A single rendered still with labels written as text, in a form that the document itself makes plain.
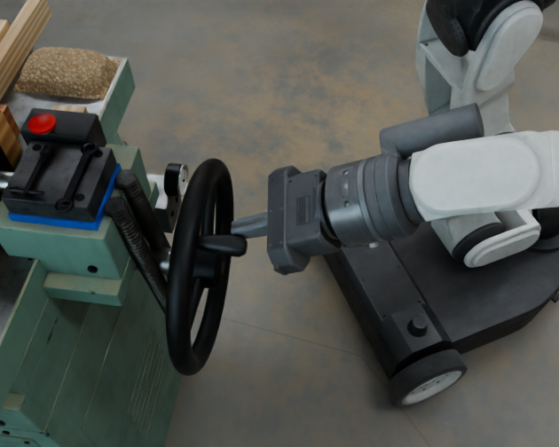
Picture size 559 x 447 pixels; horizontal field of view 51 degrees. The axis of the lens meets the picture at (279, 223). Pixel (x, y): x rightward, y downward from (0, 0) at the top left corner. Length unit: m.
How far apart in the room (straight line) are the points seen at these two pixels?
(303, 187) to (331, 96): 1.60
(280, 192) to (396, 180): 0.14
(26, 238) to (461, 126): 0.48
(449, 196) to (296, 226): 0.17
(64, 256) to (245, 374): 0.95
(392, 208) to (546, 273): 1.14
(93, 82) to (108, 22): 1.75
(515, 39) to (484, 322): 0.81
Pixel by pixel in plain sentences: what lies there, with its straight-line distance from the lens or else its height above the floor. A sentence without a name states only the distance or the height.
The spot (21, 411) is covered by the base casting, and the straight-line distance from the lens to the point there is 0.79.
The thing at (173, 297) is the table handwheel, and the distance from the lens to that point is 0.67.
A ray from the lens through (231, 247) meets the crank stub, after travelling 0.67.
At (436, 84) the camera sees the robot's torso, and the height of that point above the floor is 0.77.
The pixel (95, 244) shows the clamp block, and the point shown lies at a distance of 0.68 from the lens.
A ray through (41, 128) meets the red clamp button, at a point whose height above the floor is 1.02.
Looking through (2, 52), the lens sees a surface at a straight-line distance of 0.97.
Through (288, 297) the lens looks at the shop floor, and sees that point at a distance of 1.69.
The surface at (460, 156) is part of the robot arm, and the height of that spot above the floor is 1.11.
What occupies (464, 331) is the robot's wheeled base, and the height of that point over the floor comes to 0.17.
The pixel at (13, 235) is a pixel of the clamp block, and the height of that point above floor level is 0.95.
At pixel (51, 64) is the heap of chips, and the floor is 0.93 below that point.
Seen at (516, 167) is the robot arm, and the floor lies 1.12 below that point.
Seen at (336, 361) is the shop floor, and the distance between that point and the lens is 1.61.
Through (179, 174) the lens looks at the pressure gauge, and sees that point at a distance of 1.06.
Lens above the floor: 1.49
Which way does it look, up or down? 55 degrees down
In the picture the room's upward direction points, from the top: straight up
